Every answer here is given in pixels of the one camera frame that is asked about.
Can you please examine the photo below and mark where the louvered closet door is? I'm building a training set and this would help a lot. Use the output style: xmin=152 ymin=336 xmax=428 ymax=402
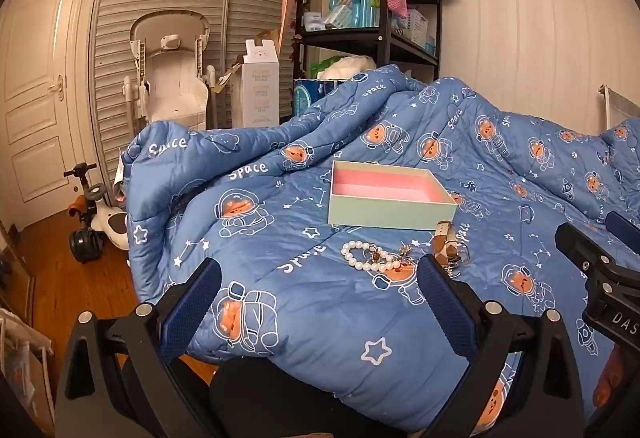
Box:
xmin=89 ymin=0 xmax=293 ymax=181

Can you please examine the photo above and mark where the white pearl bracelet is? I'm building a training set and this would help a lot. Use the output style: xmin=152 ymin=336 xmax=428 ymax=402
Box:
xmin=340 ymin=240 xmax=404 ymax=274

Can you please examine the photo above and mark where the white baby high chair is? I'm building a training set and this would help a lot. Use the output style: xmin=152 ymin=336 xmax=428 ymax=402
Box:
xmin=122 ymin=9 xmax=216 ymax=132

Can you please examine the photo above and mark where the blue space bear quilt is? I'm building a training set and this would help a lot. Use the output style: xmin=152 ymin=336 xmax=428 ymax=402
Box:
xmin=119 ymin=66 xmax=639 ymax=432

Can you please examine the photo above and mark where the white panel door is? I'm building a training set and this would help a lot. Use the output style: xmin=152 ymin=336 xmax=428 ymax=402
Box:
xmin=1 ymin=0 xmax=78 ymax=230

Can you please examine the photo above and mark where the mint box pink lining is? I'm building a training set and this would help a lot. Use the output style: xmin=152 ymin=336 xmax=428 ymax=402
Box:
xmin=328 ymin=161 xmax=458 ymax=231

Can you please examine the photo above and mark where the black metal shelf rack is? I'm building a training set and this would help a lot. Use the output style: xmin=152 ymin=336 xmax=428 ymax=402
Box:
xmin=293 ymin=0 xmax=442 ymax=79

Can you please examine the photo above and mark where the beige strap wrist watch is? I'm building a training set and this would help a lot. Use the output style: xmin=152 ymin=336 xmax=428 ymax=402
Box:
xmin=431 ymin=221 xmax=462 ymax=277

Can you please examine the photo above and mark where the blue round package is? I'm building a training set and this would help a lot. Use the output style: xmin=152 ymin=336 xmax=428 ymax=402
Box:
xmin=293 ymin=79 xmax=342 ymax=115

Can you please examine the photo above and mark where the right hand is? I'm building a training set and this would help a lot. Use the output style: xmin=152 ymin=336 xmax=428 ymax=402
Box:
xmin=592 ymin=345 xmax=627 ymax=409

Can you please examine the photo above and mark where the kids ride-on scooter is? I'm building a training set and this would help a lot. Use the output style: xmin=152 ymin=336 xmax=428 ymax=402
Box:
xmin=63 ymin=162 xmax=129 ymax=264

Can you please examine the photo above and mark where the white tall carton box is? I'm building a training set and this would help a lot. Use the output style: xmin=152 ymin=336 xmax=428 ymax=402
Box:
xmin=241 ymin=39 xmax=280 ymax=127

